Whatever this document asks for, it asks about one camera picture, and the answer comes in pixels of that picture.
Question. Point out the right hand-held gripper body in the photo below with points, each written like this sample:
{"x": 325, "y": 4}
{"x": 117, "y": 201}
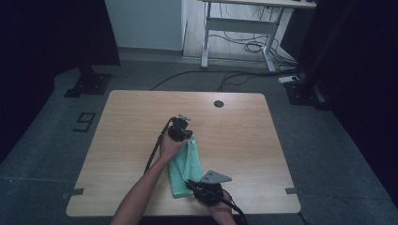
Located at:
{"x": 211, "y": 190}

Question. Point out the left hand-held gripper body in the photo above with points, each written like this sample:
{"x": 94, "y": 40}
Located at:
{"x": 177, "y": 128}

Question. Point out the green towel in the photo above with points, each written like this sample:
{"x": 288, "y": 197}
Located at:
{"x": 184, "y": 168}

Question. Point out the person's right hand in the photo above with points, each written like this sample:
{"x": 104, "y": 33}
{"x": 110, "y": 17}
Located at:
{"x": 223, "y": 207}

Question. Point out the person's left hand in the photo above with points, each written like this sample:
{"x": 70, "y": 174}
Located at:
{"x": 169, "y": 148}

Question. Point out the black round table grommet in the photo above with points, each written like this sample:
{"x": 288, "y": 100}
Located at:
{"x": 218, "y": 104}

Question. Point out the grey tape piece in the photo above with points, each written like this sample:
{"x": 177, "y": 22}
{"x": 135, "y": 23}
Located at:
{"x": 73, "y": 192}
{"x": 294, "y": 190}

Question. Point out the black metal stand base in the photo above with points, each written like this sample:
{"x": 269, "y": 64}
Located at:
{"x": 303, "y": 93}
{"x": 90, "y": 84}

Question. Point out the white power strip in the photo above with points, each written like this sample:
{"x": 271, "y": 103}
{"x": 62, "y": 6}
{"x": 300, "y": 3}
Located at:
{"x": 288, "y": 79}

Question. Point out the black curtain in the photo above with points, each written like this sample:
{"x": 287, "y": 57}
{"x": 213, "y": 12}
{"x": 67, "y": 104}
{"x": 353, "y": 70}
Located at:
{"x": 359, "y": 62}
{"x": 47, "y": 47}

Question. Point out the white metal desk frame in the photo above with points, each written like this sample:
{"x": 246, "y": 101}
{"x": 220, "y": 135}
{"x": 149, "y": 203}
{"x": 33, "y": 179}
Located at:
{"x": 241, "y": 25}

